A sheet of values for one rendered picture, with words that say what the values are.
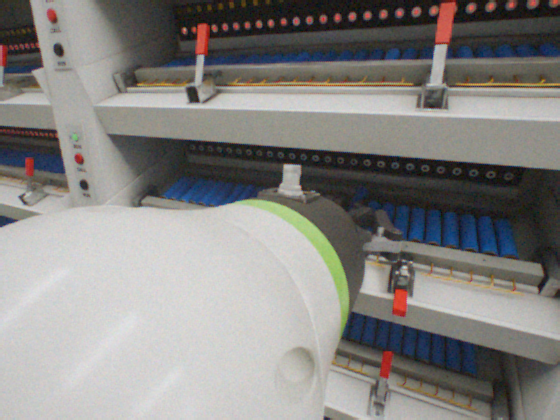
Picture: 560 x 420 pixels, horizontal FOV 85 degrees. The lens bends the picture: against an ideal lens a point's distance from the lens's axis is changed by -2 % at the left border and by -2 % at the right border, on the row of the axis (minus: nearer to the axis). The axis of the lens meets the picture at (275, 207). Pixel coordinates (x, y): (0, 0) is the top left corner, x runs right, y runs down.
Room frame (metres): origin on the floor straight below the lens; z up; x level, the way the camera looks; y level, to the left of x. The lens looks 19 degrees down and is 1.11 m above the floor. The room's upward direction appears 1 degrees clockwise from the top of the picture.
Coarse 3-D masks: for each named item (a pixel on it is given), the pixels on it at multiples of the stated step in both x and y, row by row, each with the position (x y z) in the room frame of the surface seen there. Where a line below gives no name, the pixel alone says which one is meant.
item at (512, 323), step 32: (160, 160) 0.58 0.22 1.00; (192, 160) 0.61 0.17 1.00; (224, 160) 0.57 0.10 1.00; (256, 160) 0.55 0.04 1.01; (128, 192) 0.50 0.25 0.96; (160, 192) 0.56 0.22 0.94; (480, 192) 0.41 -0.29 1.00; (512, 192) 0.40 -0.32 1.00; (512, 224) 0.38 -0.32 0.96; (544, 224) 0.35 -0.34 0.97; (544, 256) 0.30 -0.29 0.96; (384, 288) 0.31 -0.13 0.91; (416, 288) 0.30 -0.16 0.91; (448, 288) 0.30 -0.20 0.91; (480, 288) 0.29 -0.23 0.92; (544, 288) 0.28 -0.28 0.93; (416, 320) 0.29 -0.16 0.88; (448, 320) 0.27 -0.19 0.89; (480, 320) 0.26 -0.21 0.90; (512, 320) 0.26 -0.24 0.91; (544, 320) 0.25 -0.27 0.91; (512, 352) 0.26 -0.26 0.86; (544, 352) 0.24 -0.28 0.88
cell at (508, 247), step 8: (496, 224) 0.37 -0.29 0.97; (504, 224) 0.36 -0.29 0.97; (496, 232) 0.36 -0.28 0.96; (504, 232) 0.35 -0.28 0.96; (512, 232) 0.35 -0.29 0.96; (504, 240) 0.34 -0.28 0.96; (512, 240) 0.33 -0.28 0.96; (504, 248) 0.32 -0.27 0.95; (512, 248) 0.32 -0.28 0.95; (504, 256) 0.32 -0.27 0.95
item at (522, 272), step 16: (160, 208) 0.49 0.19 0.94; (176, 208) 0.47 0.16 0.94; (192, 208) 0.46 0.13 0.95; (208, 208) 0.46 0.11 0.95; (416, 256) 0.33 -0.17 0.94; (432, 256) 0.32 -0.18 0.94; (448, 256) 0.32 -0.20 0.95; (464, 256) 0.31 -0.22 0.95; (480, 256) 0.31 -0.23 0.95; (496, 256) 0.31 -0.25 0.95; (464, 272) 0.31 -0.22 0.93; (480, 272) 0.30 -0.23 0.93; (496, 272) 0.30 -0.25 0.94; (512, 272) 0.29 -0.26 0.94; (528, 272) 0.28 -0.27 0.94; (496, 288) 0.28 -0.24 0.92
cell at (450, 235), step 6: (444, 216) 0.39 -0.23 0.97; (450, 216) 0.38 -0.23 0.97; (456, 216) 0.39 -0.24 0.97; (444, 222) 0.38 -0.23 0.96; (450, 222) 0.37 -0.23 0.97; (456, 222) 0.37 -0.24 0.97; (444, 228) 0.37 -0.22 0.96; (450, 228) 0.36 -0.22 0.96; (456, 228) 0.36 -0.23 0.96; (444, 234) 0.36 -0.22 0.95; (450, 234) 0.35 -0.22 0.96; (456, 234) 0.35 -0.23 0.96; (444, 240) 0.35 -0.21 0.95; (450, 240) 0.34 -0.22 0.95; (456, 240) 0.34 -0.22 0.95; (444, 246) 0.34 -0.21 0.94; (456, 246) 0.34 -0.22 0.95
